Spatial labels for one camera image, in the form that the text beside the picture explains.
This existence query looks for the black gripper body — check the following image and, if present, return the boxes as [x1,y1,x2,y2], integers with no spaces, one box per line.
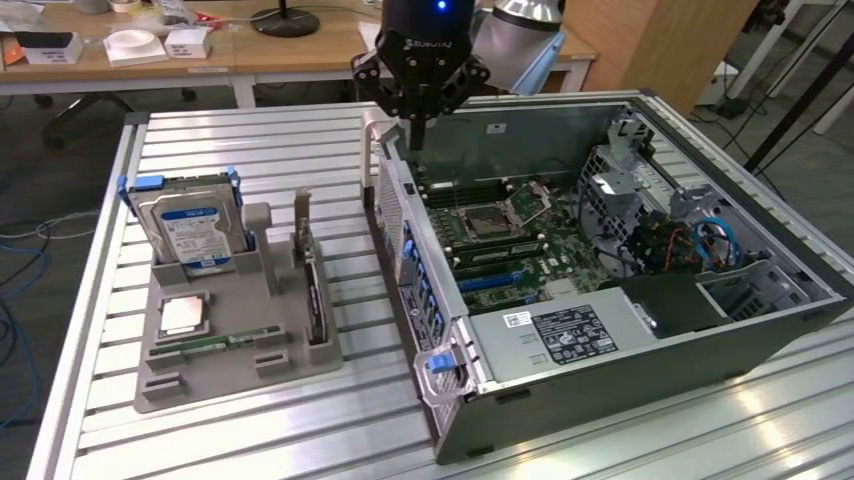
[374,0,476,120]

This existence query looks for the black graphics card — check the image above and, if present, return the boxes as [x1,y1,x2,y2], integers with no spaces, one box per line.
[291,187,328,346]

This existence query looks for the white paper stack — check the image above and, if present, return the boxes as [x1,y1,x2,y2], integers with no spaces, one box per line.
[358,20,388,54]

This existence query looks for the wooden desk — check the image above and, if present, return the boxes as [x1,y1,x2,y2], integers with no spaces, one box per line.
[0,0,602,109]

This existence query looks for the black lamp base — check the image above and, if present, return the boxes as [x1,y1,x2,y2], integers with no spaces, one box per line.
[249,0,322,39]

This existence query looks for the metal socket cover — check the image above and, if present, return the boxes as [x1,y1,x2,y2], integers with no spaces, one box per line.
[506,179,559,226]

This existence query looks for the CPU socket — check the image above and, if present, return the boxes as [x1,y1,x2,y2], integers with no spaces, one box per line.
[456,202,519,241]

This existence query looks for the white labelled box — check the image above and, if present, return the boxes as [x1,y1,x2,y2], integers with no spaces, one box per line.
[163,27,213,60]

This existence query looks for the metal disk bay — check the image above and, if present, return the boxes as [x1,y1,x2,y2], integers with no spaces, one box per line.
[576,144,675,241]

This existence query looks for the wooden cabinet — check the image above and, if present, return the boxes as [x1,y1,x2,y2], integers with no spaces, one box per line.
[579,0,762,106]

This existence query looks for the installed RAM stick with label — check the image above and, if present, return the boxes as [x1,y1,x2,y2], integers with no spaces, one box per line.
[459,242,543,266]

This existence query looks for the white tape holder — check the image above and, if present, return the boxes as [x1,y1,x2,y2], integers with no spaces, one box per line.
[104,28,169,68]

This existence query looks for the green motherboard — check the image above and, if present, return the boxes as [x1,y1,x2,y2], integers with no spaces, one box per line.
[416,169,622,314]

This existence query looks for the white low cabinet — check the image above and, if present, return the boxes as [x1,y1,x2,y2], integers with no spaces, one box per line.
[692,62,743,107]

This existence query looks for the blue expansion slot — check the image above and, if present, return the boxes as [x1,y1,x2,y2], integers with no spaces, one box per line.
[458,272,526,294]

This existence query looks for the hard disk in blue caddy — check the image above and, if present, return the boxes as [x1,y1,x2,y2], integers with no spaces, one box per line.
[116,167,259,276]

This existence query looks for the black office chair base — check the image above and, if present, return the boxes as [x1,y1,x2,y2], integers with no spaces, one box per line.
[32,87,199,149]

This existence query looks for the white box with black top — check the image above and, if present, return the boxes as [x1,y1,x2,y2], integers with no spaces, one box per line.
[13,31,85,65]

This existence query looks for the grey parts rack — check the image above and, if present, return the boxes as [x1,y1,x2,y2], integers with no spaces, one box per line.
[132,202,348,415]

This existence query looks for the black slanted pole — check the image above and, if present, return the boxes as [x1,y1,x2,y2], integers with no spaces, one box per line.
[743,0,854,174]

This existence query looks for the grey power supply unit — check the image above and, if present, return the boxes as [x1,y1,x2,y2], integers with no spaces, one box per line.
[466,287,659,381]

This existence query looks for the orange box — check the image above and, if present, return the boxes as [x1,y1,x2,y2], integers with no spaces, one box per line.
[0,34,25,71]

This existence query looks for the silver CPU chip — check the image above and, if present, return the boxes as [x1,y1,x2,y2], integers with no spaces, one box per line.
[157,296,207,335]

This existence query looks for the green RAM stick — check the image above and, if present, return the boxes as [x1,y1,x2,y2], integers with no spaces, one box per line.
[147,325,282,357]

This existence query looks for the black PC case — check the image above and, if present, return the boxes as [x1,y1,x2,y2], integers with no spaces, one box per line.
[359,88,854,466]

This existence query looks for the blue wire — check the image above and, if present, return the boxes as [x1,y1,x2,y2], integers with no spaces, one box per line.
[690,217,742,266]

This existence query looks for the red yellow wire bundle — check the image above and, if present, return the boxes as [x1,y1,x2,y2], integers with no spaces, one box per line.
[663,224,699,274]

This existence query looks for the white floor cable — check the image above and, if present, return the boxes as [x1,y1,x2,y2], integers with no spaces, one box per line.
[0,209,101,241]

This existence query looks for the blue floor cable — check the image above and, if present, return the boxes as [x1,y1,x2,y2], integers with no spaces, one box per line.
[0,239,52,431]

